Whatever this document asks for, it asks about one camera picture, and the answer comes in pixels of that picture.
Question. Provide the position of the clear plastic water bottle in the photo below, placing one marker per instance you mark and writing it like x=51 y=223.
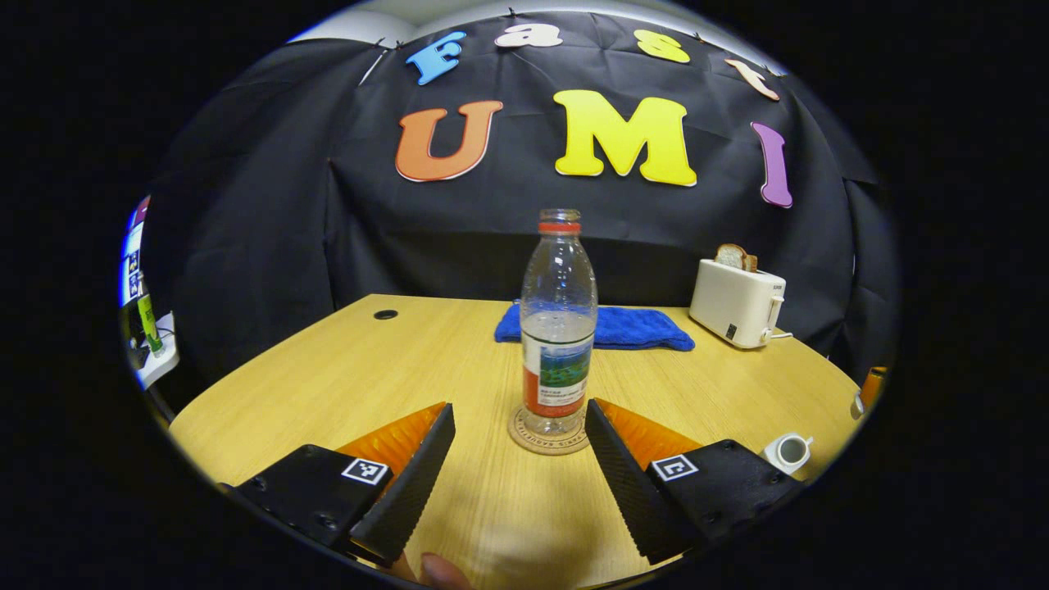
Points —
x=559 y=328

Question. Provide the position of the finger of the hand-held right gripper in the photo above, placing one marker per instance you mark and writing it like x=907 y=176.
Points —
x=874 y=387

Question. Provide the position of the white teacup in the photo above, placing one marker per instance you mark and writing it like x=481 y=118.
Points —
x=787 y=452

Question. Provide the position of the toasted bread slice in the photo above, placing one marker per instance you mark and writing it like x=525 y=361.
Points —
x=729 y=256
x=751 y=263

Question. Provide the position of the white side table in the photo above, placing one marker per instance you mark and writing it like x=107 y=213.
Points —
x=164 y=365

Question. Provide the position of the blue towel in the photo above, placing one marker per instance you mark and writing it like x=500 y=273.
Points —
x=639 y=328

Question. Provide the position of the white teacup lid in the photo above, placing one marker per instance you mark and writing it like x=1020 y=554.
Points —
x=857 y=406

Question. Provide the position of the green bottle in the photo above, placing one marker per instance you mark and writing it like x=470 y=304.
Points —
x=150 y=328

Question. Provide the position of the computer monitor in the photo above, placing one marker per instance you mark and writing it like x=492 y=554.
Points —
x=131 y=270

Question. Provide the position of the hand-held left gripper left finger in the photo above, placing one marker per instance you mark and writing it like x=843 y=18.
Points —
x=410 y=479

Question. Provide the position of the white toaster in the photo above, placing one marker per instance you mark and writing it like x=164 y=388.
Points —
x=733 y=303

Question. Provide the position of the black backdrop cloth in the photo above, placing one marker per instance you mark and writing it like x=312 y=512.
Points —
x=262 y=205

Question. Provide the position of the round cork coaster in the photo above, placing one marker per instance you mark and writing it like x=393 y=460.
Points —
x=524 y=441

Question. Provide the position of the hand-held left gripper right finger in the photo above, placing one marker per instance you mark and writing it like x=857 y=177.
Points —
x=627 y=479

